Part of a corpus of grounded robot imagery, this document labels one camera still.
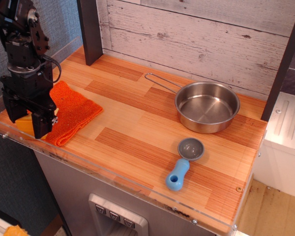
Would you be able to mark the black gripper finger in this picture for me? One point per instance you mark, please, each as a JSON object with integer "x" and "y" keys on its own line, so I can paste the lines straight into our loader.
{"x": 14, "y": 110}
{"x": 43, "y": 123}

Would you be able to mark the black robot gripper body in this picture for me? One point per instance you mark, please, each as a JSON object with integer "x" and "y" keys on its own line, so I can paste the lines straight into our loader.
{"x": 30, "y": 86}

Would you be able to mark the yellow cheese wedge toy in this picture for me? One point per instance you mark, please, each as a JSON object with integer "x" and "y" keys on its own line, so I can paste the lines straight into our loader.
{"x": 24, "y": 124}

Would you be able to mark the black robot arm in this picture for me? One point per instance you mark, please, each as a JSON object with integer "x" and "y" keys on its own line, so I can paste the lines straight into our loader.
{"x": 21, "y": 34}

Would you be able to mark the orange knitted cloth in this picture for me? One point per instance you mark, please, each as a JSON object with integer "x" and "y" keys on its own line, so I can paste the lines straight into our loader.
{"x": 75, "y": 112}

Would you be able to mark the clear acrylic table guard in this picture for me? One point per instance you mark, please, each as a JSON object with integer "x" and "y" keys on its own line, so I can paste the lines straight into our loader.
{"x": 132, "y": 144}

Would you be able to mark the grey toy fridge cabinet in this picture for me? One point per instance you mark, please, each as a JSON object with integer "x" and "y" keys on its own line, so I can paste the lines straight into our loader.
{"x": 72, "y": 187}

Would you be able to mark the yellow object bottom left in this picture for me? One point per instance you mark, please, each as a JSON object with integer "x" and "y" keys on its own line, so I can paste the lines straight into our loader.
{"x": 15, "y": 231}

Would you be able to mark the silver dispenser button panel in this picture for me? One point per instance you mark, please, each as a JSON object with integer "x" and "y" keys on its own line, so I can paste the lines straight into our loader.
{"x": 111, "y": 219}

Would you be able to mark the blue grey toy scoop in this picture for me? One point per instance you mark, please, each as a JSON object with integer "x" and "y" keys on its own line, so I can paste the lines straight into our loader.
{"x": 189, "y": 149}

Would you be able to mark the stainless steel pan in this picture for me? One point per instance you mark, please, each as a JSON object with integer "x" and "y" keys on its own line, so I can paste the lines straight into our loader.
{"x": 203, "y": 107}

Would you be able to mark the brass screw in tabletop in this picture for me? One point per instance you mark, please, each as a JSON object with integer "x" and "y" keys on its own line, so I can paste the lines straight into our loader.
{"x": 239, "y": 189}

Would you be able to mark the white cabinet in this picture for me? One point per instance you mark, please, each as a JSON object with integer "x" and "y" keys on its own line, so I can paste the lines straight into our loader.
{"x": 275, "y": 163}

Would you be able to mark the dark right shelf post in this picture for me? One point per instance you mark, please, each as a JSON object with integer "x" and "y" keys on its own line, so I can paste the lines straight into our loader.
{"x": 280, "y": 76}

